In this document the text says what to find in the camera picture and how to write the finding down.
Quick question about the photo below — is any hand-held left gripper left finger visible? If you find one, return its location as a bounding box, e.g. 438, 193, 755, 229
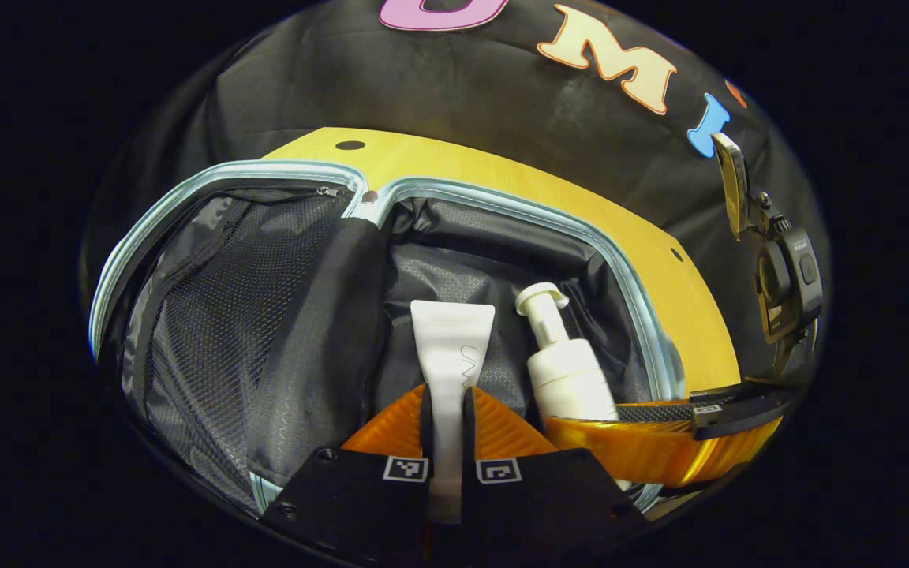
260, 383, 434, 567

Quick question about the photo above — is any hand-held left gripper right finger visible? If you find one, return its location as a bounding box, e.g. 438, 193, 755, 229
460, 385, 649, 566

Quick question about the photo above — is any white pump bottle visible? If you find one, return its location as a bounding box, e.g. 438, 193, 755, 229
514, 282, 634, 494

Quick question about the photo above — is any white squeeze tube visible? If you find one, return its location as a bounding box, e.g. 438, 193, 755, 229
410, 300, 496, 525

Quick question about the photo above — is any light blue suitcase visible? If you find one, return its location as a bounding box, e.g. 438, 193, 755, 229
90, 158, 688, 521

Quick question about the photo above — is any black backdrop cloth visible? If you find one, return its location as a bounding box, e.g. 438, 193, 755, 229
80, 0, 830, 379

